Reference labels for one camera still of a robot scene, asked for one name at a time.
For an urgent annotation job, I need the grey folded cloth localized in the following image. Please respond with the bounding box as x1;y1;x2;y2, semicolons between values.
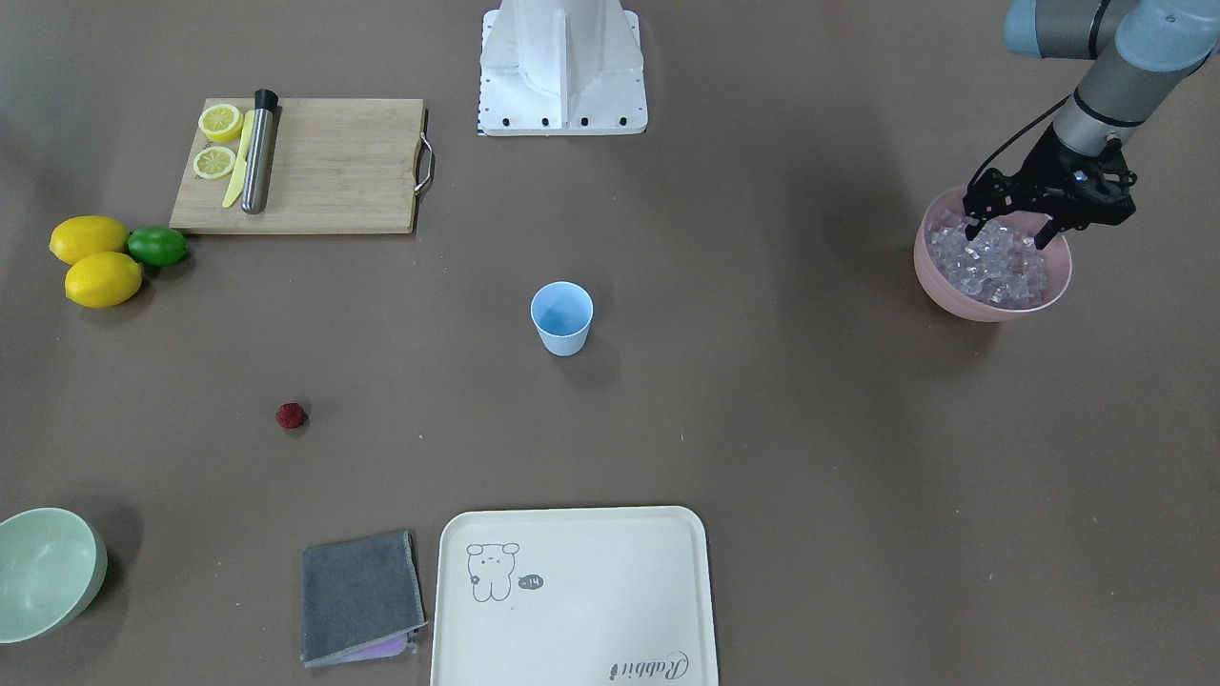
300;530;427;669

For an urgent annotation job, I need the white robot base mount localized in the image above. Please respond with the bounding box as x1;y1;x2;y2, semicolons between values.
477;1;649;135

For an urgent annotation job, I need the lower lemon half slice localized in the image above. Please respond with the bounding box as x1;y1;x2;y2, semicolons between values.
192;145;238;181

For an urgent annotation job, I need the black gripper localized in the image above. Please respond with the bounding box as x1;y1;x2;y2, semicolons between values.
963;129;1137;251

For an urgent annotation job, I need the pile of clear ice cubes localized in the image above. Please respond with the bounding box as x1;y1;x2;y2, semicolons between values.
924;212;1048;310

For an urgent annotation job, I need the green lime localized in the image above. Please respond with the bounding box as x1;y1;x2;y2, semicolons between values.
126;226;189;269

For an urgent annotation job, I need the wooden cutting board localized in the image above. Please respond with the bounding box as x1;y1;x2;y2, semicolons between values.
170;96;436;236

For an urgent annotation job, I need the lower whole yellow lemon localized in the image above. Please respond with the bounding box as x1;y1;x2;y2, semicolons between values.
63;251;143;309

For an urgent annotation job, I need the yellow plastic knife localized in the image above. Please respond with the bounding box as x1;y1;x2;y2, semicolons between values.
221;110;255;209

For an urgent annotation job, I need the light blue plastic cup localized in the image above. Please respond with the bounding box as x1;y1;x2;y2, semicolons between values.
529;281;597;356

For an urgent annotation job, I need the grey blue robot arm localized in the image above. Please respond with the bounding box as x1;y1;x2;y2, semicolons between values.
963;1;1219;249

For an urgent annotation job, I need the red strawberry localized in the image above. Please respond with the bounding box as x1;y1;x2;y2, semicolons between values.
275;402;309;431

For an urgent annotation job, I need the upper whole yellow lemon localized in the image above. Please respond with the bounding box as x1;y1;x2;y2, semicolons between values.
48;214;131;265

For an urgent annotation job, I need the lemon half slice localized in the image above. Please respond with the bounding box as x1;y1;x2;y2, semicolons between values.
192;145;238;181
196;103;245;143

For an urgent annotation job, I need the upper lemon half slice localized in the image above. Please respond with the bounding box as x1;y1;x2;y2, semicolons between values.
196;103;245;143

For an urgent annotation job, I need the pale green bowl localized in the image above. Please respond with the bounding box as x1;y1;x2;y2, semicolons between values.
1;507;109;644

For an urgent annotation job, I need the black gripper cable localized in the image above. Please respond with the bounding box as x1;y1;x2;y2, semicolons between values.
966;95;1070;192

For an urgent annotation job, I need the whole yellow lemon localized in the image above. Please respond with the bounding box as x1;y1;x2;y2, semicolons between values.
63;251;143;309
48;214;131;265

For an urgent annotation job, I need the pink bowl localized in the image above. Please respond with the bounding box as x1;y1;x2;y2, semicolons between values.
913;186;1074;323

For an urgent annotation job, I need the cream rabbit tray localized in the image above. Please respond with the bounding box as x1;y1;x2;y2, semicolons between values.
431;505;720;685

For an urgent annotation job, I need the steel muddler black tip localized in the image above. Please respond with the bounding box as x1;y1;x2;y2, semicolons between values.
240;90;279;214

